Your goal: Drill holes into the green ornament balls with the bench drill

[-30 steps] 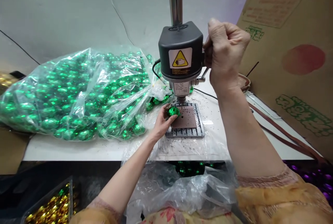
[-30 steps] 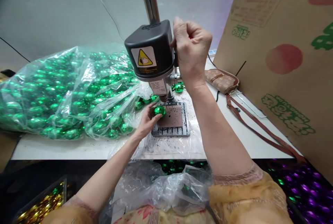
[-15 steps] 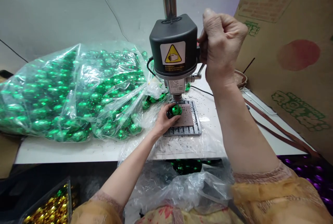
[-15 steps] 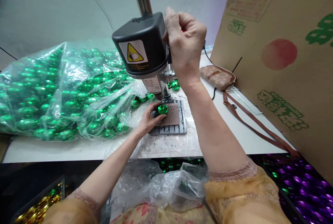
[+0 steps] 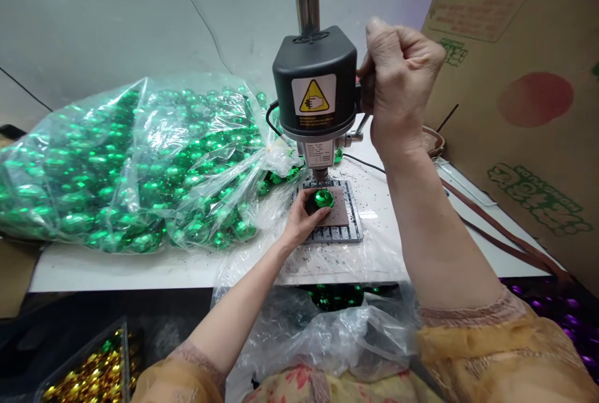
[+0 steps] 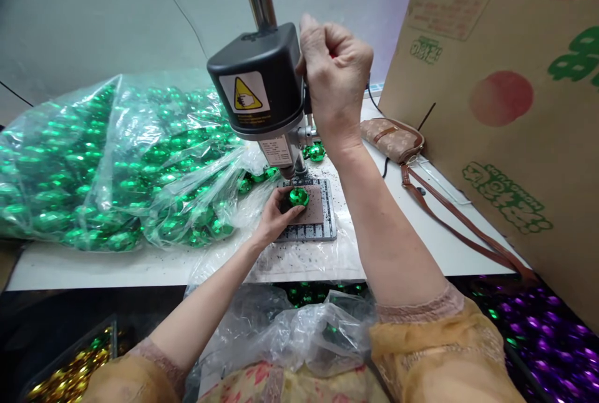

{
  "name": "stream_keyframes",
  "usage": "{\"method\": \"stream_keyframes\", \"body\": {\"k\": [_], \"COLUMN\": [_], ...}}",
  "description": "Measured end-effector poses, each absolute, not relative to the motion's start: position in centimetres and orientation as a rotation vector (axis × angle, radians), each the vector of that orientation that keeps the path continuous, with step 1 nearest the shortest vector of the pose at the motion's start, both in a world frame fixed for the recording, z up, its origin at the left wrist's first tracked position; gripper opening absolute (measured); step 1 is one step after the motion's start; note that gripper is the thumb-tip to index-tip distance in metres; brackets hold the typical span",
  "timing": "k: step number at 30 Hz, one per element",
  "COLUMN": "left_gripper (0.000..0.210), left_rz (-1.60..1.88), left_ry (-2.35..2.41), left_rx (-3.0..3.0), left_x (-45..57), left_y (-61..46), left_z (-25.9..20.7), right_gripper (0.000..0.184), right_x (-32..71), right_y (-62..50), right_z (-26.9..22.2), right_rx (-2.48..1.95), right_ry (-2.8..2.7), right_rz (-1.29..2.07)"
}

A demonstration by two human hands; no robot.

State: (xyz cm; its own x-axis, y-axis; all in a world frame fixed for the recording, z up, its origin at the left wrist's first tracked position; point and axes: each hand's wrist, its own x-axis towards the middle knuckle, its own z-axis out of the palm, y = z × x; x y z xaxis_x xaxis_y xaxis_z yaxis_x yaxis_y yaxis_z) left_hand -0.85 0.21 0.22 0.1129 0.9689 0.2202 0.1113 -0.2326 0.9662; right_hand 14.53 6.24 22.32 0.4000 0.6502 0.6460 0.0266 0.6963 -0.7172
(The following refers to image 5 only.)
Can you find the person's right hand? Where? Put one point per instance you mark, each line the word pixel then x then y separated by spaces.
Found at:
pixel 405 80

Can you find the person's left hand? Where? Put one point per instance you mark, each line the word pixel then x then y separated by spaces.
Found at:
pixel 297 223

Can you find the person's left fingers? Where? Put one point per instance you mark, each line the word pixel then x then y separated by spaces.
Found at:
pixel 309 192

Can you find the person's right fingers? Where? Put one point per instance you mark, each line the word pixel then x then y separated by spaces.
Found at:
pixel 367 82

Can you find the person's right thumb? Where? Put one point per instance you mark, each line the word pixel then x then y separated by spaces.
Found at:
pixel 381 28

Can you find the person's left thumb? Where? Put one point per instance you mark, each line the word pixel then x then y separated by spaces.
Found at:
pixel 318 215

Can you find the green faceted ball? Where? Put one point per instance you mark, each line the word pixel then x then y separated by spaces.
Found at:
pixel 323 198

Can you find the drill press feed lever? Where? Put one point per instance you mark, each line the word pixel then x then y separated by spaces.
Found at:
pixel 363 128

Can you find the brown square block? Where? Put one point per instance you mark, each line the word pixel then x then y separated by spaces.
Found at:
pixel 339 211

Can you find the black bench drill press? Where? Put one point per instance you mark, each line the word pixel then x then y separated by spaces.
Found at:
pixel 313 61

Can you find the thin black stick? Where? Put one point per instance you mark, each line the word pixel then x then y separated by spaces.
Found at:
pixel 448 118

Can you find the clear bag with few balls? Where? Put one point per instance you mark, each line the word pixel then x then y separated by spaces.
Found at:
pixel 337 309

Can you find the printed cardboard box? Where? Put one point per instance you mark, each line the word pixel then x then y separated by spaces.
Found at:
pixel 524 108

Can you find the large bag of green balls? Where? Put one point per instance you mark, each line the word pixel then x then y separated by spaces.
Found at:
pixel 126 169

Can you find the pile of purple balls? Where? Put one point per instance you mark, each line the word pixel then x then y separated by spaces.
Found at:
pixel 561 314

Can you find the tray of gold balls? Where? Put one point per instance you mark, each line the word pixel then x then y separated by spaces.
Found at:
pixel 89 375

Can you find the plain brown cardboard box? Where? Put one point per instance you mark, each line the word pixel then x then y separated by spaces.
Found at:
pixel 16 276

